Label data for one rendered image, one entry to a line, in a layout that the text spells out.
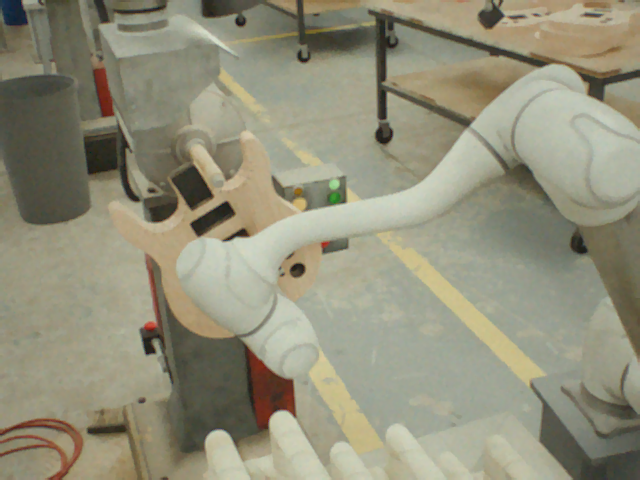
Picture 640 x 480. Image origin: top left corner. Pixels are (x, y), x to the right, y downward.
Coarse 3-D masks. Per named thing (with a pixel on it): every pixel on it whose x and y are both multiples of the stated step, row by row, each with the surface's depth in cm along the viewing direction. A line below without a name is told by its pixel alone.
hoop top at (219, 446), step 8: (216, 432) 96; (224, 432) 97; (208, 440) 96; (216, 440) 95; (224, 440) 95; (208, 448) 95; (216, 448) 94; (224, 448) 94; (232, 448) 94; (216, 456) 93; (224, 456) 93; (232, 456) 93; (216, 464) 93; (224, 464) 92; (232, 464) 91; (240, 464) 92; (224, 472) 91; (232, 472) 90; (240, 472) 90
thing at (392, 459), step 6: (390, 450) 108; (390, 456) 108; (396, 456) 108; (390, 462) 109; (396, 462) 108; (390, 468) 109; (396, 468) 109; (402, 468) 109; (390, 474) 110; (396, 474) 109; (402, 474) 109; (408, 474) 110
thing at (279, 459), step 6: (270, 432) 100; (276, 444) 99; (276, 450) 100; (276, 456) 100; (282, 456) 100; (276, 462) 101; (282, 462) 100; (288, 462) 100; (276, 468) 101; (282, 468) 101; (288, 468) 101; (282, 474) 101; (288, 474) 101; (294, 474) 102
